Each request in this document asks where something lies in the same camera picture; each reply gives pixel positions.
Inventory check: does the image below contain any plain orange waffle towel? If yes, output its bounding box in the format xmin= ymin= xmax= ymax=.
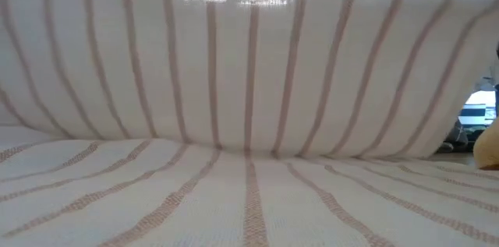
xmin=472 ymin=116 xmax=499 ymax=171

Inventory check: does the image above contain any white towel with pink stripes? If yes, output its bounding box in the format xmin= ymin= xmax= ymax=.
xmin=0 ymin=0 xmax=499 ymax=247

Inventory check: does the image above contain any white blue striped bin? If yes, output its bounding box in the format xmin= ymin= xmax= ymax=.
xmin=458 ymin=90 xmax=497 ymax=126

